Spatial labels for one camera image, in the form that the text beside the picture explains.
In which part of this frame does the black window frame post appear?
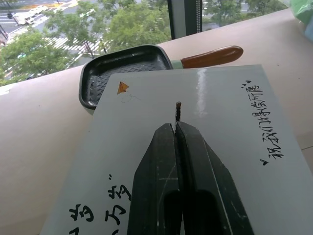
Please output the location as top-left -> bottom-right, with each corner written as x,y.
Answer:
167,0 -> 202,40

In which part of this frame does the white cardboard box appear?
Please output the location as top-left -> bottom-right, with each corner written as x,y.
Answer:
40,64 -> 313,235

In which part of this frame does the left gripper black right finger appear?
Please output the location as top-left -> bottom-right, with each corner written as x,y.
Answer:
175,121 -> 255,235

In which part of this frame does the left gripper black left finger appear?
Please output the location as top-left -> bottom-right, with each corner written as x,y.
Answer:
127,123 -> 183,235

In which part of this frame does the black square pan wooden handle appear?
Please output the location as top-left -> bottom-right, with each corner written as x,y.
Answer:
78,45 -> 245,117

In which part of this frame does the green foam block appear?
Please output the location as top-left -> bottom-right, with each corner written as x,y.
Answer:
290,0 -> 313,22

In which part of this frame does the light blue foam block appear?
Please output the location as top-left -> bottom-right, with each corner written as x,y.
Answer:
303,21 -> 313,47

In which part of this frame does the clear plastic bag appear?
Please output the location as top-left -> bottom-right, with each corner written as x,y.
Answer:
288,0 -> 313,47

